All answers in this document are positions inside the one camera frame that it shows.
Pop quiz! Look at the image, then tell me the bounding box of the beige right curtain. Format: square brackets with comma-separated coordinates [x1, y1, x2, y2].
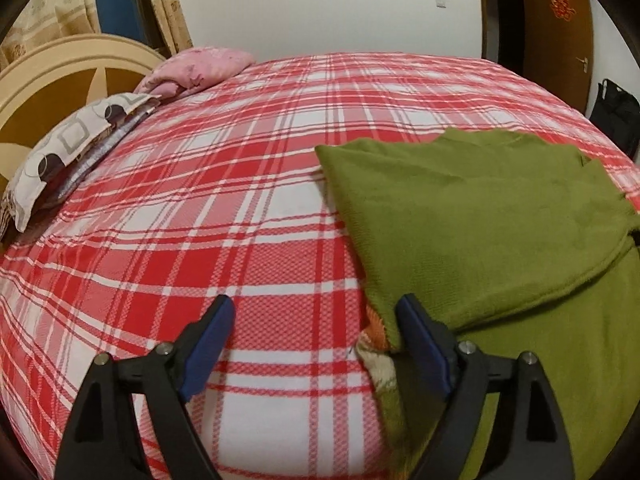
[151, 0, 193, 55]

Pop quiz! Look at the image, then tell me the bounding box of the black folded stroller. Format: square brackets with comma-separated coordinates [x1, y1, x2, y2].
[589, 78, 640, 160]

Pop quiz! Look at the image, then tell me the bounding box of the red door decoration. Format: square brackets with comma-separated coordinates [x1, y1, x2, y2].
[549, 0, 576, 22]

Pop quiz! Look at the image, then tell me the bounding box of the beige left curtain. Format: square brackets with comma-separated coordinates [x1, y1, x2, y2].
[1, 0, 101, 70]

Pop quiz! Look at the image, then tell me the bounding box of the cream wooden headboard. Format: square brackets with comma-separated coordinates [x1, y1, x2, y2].
[1, 34, 165, 186]

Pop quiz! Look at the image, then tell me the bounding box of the red plaid bed sheet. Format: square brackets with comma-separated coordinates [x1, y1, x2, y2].
[1, 53, 639, 479]

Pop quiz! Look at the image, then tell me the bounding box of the pink floral pillow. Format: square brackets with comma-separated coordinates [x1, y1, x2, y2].
[134, 47, 255, 101]

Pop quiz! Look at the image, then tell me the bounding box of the white patterned pillow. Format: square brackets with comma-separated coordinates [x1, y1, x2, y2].
[1, 92, 160, 232]

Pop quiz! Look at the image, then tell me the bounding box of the brown wooden door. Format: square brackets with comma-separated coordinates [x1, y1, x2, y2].
[523, 0, 593, 113]

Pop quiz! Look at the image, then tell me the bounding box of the green knit sweater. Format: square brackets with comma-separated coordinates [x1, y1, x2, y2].
[316, 129, 639, 479]

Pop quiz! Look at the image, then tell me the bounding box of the beige curtain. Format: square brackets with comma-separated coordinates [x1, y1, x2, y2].
[151, 0, 193, 55]
[1, 0, 101, 70]

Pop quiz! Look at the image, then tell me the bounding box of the silver door handle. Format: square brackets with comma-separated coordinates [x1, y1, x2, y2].
[576, 58, 589, 74]

